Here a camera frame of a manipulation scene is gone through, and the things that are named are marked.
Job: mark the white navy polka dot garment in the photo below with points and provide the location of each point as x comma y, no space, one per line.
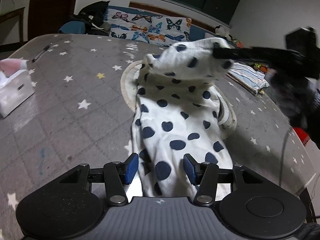
177,109

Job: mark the black bag on sofa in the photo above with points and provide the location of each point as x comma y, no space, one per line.
93,18

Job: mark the dark wooden shelf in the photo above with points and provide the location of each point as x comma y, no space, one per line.
12,26

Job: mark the butterfly pattern cushion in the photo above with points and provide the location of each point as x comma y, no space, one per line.
159,30

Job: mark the grey star pattern table mat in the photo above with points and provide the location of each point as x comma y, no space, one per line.
77,115

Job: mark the right gloved hand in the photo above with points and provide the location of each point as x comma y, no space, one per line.
298,99

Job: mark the round black induction cooktop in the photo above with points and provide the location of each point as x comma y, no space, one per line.
227,120

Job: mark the striped folded blanket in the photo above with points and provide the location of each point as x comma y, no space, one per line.
252,80

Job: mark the black pen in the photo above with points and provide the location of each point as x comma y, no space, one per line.
41,52

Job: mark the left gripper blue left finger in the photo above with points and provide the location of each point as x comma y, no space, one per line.
127,170

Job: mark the red plastic stool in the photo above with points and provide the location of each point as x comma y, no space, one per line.
303,136

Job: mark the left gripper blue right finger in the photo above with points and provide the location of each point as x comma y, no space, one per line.
193,169

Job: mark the blue sofa bench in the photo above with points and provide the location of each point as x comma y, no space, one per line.
75,27

